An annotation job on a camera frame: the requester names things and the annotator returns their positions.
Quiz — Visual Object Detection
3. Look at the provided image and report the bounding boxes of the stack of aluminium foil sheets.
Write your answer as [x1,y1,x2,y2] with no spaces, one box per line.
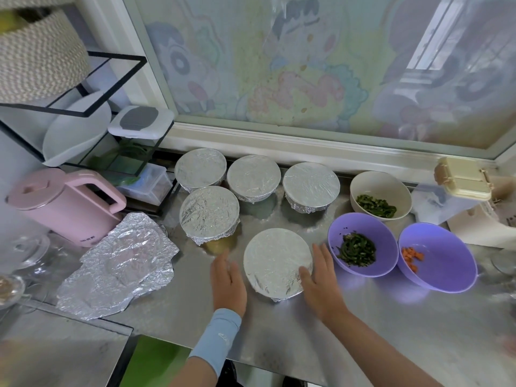
[55,212,180,321]

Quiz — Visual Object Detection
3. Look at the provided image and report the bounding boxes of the beige round object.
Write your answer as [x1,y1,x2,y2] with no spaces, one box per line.
[434,157,495,202]

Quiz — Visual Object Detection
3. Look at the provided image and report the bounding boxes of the yellow bowl with greens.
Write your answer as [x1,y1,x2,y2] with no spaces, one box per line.
[202,231,241,255]

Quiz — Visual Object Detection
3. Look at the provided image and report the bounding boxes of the green floor mat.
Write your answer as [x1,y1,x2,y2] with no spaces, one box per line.
[119,334,190,387]

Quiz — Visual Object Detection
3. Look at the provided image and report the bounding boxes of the stainless steel countertop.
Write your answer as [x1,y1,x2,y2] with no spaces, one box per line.
[0,157,516,387]

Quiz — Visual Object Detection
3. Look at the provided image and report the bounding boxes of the purple bowl carrot pieces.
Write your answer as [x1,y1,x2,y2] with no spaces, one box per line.
[397,222,478,294]

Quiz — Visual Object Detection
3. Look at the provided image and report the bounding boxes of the black metal rack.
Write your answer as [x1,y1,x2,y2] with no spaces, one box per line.
[0,51,174,190]

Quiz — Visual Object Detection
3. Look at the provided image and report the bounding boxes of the person's right hand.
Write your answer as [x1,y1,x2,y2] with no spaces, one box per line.
[298,242,348,323]

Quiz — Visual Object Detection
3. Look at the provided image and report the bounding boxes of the person's right forearm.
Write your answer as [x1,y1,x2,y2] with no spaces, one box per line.
[326,306,443,387]

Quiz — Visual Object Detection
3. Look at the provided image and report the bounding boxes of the pink electric kettle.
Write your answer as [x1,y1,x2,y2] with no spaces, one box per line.
[6,167,127,247]

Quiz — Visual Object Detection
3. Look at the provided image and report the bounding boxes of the woven rope basket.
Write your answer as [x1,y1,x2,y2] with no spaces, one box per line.
[0,8,90,104]

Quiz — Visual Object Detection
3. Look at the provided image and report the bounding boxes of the light blue wristband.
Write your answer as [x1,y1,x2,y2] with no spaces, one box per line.
[189,307,243,376]

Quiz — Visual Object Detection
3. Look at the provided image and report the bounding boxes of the yellow item in basket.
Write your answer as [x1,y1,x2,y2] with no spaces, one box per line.
[0,10,25,34]

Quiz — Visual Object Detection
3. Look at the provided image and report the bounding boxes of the clear plastic box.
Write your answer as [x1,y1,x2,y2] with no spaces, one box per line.
[117,162,174,207]

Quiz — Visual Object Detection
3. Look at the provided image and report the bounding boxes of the person's left hand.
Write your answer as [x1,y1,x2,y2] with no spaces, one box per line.
[210,254,248,318]

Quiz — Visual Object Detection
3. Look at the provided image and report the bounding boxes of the window with cartoon film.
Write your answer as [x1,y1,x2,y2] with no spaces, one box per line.
[76,0,516,182]

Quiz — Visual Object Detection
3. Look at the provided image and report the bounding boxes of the purple bowl chopped greens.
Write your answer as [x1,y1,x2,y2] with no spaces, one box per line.
[327,212,399,278]

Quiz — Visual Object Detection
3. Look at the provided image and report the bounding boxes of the clear glass jar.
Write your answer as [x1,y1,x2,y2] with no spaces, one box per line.
[0,233,51,271]

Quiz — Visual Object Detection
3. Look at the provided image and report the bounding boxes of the foil-covered bowl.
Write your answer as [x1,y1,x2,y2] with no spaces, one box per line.
[226,154,282,204]
[282,162,341,214]
[179,185,241,246]
[174,148,227,192]

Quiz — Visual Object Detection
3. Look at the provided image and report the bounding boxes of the beige bowl with greens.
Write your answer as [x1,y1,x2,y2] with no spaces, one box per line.
[349,170,413,223]

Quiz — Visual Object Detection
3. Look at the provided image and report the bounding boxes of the white plate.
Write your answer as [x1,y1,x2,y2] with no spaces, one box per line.
[42,91,113,168]

